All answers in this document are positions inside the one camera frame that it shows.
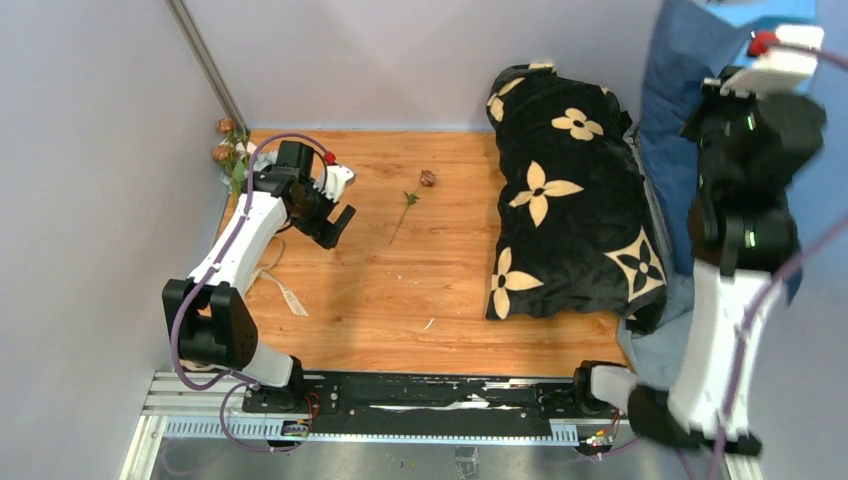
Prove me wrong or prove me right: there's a cream printed ribbon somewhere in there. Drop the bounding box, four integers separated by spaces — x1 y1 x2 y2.
247 235 309 317

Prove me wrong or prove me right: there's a single brown fake rose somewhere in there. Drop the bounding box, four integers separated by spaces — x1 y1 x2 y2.
389 169 437 245

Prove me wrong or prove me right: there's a fake flower bunch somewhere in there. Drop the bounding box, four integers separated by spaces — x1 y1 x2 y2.
212 118 277 206

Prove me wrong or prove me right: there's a blue wrapping paper sheet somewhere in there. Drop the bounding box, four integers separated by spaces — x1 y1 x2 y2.
635 0 819 306

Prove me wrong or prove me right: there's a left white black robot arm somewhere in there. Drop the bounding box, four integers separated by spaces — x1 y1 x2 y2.
162 134 356 413

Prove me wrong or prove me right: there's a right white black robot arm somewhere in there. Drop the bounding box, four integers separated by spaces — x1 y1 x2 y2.
570 56 826 457

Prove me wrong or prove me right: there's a black floral plush blanket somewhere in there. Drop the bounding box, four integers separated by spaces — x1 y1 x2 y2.
486 63 668 334

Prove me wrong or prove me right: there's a grey blue cloth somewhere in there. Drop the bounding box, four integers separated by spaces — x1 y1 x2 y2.
616 273 694 390

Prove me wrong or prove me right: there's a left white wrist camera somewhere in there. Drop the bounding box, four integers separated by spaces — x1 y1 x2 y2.
314 164 356 203

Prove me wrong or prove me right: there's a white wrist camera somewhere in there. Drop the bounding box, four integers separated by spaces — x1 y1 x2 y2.
702 24 825 98
314 164 356 203

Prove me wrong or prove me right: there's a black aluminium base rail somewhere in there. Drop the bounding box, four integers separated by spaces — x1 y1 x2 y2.
135 367 747 458

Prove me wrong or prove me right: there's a left aluminium corner post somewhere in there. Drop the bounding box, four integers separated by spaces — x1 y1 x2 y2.
164 0 247 128

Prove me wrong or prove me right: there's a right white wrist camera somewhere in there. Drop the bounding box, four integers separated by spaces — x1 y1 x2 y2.
702 24 825 98

